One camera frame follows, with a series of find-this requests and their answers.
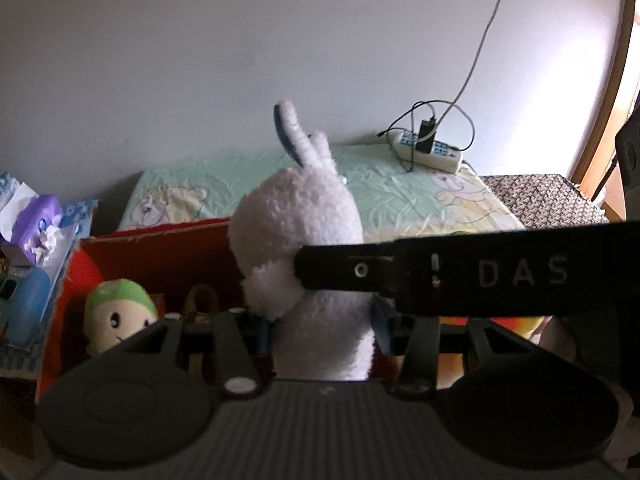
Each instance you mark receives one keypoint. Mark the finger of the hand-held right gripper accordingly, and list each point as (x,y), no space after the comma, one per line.
(345,267)

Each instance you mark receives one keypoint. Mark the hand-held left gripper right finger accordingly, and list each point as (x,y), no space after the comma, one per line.
(384,327)

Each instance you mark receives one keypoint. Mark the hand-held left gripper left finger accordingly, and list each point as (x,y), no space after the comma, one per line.
(263,337)

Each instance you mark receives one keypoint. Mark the white plush rabbit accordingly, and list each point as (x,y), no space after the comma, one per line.
(300,210)

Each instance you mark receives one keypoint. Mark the red cardboard box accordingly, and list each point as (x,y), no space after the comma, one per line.
(165,255)

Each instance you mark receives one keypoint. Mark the yellow plush toy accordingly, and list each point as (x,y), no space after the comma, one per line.
(520,327)

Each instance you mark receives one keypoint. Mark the brown woven mat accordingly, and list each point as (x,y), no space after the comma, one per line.
(540,200)

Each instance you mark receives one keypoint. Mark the green printed bed sheet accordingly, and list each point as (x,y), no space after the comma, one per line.
(400,195)

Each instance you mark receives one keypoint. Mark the white power strip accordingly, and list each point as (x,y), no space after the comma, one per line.
(442,156)

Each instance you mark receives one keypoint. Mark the green hat plush doll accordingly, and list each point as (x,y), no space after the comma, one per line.
(115,315)

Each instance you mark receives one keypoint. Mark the black device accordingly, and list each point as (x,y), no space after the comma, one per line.
(630,160)

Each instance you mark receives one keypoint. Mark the black charger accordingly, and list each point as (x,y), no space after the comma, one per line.
(427,135)

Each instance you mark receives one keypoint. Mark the blue printed package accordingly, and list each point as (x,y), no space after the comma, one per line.
(30,310)

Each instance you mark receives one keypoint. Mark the purple tissue pack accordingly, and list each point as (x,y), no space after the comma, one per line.
(40,220)

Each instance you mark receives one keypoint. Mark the wooden door frame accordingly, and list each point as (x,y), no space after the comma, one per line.
(607,85)

